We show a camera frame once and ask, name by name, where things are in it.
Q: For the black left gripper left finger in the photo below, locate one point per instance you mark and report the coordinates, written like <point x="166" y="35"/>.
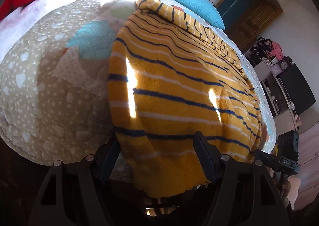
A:
<point x="68" y="194"/>

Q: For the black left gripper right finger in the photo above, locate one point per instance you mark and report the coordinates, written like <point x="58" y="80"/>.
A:
<point x="244" y="193"/>

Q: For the yellow striped knit sweater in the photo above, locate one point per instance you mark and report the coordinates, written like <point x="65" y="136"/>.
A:
<point x="170" y="77"/>

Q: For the black television screen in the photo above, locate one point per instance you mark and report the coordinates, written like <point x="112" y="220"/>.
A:
<point x="297" y="88"/>

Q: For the white shelf unit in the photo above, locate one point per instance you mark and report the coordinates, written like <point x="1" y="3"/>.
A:
<point x="268" y="70"/>

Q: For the small round clock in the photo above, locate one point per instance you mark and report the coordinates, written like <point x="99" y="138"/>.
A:
<point x="284" y="65"/>

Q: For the white patterned quilt bedspread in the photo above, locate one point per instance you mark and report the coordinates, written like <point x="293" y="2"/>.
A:
<point x="54" y="83"/>

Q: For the dark wooden door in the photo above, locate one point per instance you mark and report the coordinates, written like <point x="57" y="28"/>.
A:
<point x="246" y="29"/>

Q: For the turquoise knit cushion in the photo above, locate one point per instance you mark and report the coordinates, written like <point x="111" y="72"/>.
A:
<point x="206" y="10"/>

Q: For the pink fleece blanket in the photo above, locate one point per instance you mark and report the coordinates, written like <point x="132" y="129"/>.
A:
<point x="17" y="23"/>

